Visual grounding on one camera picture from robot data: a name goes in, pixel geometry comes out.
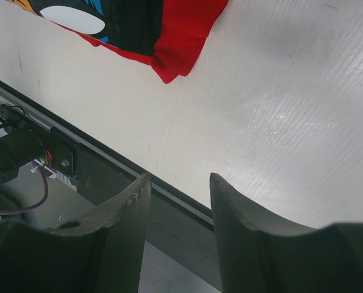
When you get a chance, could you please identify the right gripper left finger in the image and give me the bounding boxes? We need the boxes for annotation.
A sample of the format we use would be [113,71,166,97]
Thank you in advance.
[0,174,151,292]

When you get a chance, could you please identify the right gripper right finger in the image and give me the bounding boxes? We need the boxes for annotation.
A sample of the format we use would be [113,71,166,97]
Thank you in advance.
[210,173,363,292]

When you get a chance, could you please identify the red t-shirt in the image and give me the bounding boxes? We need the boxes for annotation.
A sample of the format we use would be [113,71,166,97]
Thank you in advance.
[56,0,229,84]

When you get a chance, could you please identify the black daisy t-shirt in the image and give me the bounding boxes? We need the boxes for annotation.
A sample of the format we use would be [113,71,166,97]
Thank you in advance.
[12,0,164,56]

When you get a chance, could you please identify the aluminium rail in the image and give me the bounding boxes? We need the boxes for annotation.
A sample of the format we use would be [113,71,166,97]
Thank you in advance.
[0,81,213,230]

